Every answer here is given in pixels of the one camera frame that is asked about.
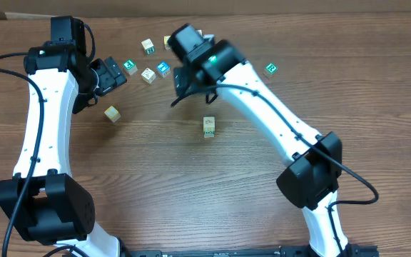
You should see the blue sided block picture top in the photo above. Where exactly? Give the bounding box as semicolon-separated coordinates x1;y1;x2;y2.
203;116;215;128

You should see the green 4 block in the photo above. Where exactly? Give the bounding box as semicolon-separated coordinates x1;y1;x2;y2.
203;131;215;138

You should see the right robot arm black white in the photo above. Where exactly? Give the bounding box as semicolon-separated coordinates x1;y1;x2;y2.
168;24;348;256

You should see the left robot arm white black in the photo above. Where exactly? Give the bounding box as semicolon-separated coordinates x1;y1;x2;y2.
0;16;128;256

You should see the green letter block left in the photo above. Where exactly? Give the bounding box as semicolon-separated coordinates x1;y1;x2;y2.
123;59;138;76

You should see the blue H block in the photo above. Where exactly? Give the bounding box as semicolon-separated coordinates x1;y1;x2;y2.
156;61;171;78

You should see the yellow block front left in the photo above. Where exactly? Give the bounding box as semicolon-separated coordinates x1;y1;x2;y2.
104;106;121;122

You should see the plain picture block left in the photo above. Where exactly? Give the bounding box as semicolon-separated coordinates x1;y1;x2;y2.
141;68;156;84

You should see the green number block top-left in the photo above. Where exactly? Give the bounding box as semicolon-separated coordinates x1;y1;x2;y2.
141;39;156;55

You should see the yellow top block back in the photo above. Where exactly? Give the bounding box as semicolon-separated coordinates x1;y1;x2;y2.
163;36;171;50

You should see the green R block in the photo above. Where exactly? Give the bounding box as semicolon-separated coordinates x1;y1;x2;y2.
263;63;278;79

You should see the cardboard wall panel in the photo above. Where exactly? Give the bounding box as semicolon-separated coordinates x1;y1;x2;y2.
0;0;411;19

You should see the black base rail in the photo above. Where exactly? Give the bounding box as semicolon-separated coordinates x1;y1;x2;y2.
122;244;380;257

